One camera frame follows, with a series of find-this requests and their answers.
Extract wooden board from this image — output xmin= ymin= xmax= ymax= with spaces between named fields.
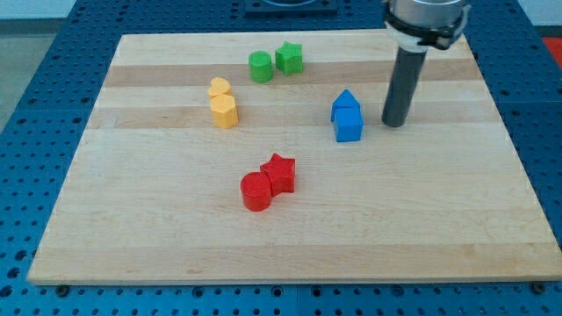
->
xmin=28 ymin=30 xmax=561 ymax=285

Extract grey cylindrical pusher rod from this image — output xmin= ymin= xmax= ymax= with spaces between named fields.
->
xmin=381 ymin=47 xmax=427 ymax=127

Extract blue triangle block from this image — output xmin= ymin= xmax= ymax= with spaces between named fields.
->
xmin=330 ymin=89 xmax=360 ymax=122

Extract green star block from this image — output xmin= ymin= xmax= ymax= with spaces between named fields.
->
xmin=275 ymin=41 xmax=303 ymax=76

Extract red cylinder block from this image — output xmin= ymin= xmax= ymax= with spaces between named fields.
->
xmin=240 ymin=172 xmax=272 ymax=212

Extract green cylinder block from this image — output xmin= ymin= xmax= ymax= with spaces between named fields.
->
xmin=249 ymin=51 xmax=273 ymax=83

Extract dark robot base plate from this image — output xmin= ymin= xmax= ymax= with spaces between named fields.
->
xmin=241 ymin=0 xmax=338 ymax=17

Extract blue cube block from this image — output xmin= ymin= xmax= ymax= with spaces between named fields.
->
xmin=334 ymin=107 xmax=364 ymax=142

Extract yellow hexagon block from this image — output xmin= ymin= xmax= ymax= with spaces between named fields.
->
xmin=211 ymin=94 xmax=238 ymax=128

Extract yellow heart block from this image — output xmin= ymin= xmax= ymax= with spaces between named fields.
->
xmin=207 ymin=77 xmax=232 ymax=98

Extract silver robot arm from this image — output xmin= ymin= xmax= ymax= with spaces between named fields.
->
xmin=384 ymin=0 xmax=472 ymax=54

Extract red star block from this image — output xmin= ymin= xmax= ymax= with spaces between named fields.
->
xmin=260 ymin=154 xmax=296 ymax=197

